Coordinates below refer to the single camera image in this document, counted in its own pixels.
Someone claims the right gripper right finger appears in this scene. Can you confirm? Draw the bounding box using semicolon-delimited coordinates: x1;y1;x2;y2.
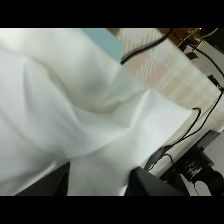
124;166;185;197

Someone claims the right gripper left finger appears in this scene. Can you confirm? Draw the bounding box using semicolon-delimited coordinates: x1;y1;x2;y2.
15;161;72;197

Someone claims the white shirt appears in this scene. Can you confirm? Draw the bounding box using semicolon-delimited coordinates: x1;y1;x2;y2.
0;28;195;197

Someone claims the black cable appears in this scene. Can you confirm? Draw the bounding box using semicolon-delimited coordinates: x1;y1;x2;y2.
162;89;224;150
119;28;175;65

